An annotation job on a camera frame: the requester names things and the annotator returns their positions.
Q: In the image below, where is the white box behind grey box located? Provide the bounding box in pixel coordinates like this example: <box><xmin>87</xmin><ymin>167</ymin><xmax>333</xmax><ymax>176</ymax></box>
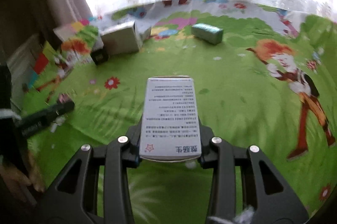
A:
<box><xmin>138</xmin><ymin>26</ymin><xmax>152</xmax><ymax>42</ymax></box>

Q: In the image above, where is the black box with white top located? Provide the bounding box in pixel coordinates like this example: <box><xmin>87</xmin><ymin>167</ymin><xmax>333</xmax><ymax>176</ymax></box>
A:
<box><xmin>90</xmin><ymin>47</ymin><xmax>109</xmax><ymax>66</ymax></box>

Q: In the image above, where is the green cartoon play mat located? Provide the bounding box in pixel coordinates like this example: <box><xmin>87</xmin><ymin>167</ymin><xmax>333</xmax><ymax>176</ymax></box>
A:
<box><xmin>23</xmin><ymin>0</ymin><xmax>336</xmax><ymax>216</ymax></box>

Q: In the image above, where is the large grey cardboard box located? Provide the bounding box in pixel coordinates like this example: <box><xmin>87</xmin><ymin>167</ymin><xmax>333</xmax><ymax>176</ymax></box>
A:
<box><xmin>100</xmin><ymin>21</ymin><xmax>143</xmax><ymax>56</ymax></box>

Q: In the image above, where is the teal-topped small box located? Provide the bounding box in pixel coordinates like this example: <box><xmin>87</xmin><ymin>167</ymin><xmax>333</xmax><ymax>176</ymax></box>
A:
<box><xmin>191</xmin><ymin>23</ymin><xmax>223</xmax><ymax>45</ymax></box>

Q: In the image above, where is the white box with red notes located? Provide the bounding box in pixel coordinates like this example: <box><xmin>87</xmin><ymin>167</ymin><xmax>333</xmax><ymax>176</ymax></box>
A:
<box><xmin>139</xmin><ymin>77</ymin><xmax>202</xmax><ymax>162</ymax></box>

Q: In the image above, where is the white cabinet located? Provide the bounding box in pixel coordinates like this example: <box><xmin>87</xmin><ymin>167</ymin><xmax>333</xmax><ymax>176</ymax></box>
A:
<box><xmin>7</xmin><ymin>34</ymin><xmax>42</xmax><ymax>112</ymax></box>

